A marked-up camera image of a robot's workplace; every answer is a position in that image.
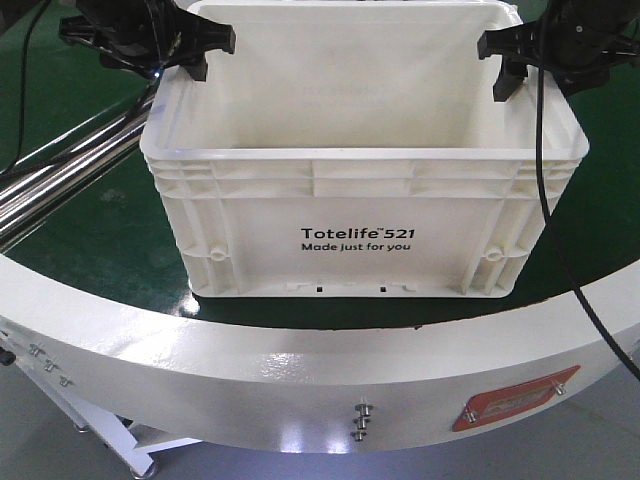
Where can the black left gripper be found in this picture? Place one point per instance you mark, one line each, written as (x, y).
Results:
(137, 36)

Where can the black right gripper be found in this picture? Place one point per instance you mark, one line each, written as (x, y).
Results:
(578, 42)

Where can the white plastic tote box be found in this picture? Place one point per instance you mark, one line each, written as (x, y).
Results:
(354, 148)

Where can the chrome conveyor rollers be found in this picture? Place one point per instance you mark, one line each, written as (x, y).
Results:
(30, 194)

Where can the orange label plate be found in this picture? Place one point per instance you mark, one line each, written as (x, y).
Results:
(489, 407)

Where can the white conveyor support leg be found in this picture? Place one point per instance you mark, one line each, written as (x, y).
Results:
(134, 444)

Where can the white curved conveyor frame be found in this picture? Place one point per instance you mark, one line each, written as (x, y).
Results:
(301, 391)

